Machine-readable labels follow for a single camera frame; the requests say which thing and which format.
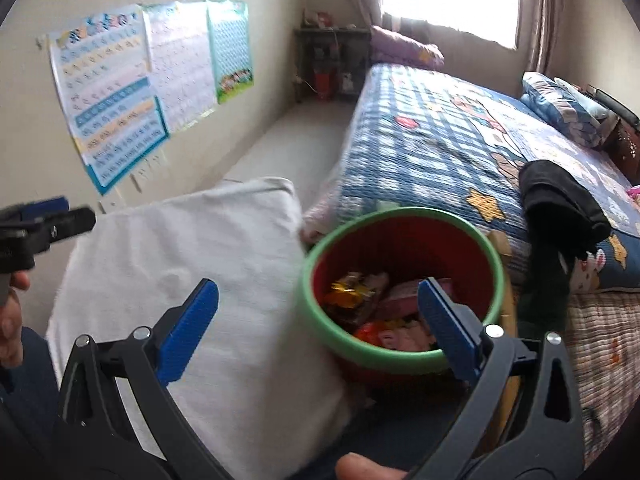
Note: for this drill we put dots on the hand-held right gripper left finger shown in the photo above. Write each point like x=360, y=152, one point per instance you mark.
x=187, y=330

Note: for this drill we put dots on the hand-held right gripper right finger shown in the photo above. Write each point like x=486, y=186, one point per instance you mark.
x=445, y=325

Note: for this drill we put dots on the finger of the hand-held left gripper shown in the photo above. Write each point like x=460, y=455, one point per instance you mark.
x=45, y=207
x=65, y=227

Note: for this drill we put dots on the large pink snack bag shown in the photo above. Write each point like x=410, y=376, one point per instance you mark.
x=400, y=305

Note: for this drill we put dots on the red bucket with green rim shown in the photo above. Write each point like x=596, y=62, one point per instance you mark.
x=400, y=245

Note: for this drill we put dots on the person's left hand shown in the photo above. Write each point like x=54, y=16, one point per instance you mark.
x=11, y=330

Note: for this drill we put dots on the person's right hand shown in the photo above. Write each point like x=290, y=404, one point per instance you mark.
x=367, y=467

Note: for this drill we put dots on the white table cloth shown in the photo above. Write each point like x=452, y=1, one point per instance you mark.
x=200, y=260

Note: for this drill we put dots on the person's dark blue pants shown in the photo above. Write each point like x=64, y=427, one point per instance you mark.
x=35, y=375

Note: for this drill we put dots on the black cloth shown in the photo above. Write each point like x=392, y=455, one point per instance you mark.
x=555, y=195

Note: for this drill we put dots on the blue plaid bed quilt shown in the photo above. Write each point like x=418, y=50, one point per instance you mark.
x=425, y=150

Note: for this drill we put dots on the blue patterned pillow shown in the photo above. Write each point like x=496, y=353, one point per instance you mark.
x=560, y=105

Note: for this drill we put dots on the small white container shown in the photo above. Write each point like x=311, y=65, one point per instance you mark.
x=347, y=80

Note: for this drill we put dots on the small red bin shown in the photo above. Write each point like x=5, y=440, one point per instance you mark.
x=324, y=82

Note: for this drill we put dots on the black bed headboard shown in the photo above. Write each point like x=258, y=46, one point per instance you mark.
x=612, y=105

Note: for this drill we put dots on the purple pillow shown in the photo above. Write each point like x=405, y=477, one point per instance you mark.
x=405, y=50

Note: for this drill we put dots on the dark side table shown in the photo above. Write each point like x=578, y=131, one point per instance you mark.
x=330, y=32

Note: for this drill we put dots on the small red white box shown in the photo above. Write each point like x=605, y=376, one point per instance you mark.
x=317, y=19

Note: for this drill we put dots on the white wall socket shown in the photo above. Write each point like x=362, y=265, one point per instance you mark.
x=156, y=162
x=111, y=202
x=137, y=181

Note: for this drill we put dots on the blue letter wall poster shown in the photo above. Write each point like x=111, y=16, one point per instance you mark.
x=105, y=100

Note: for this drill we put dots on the white chart wall poster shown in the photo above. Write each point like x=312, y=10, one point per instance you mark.
x=180, y=65

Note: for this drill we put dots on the teal chart wall poster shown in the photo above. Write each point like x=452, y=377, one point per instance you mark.
x=229, y=45

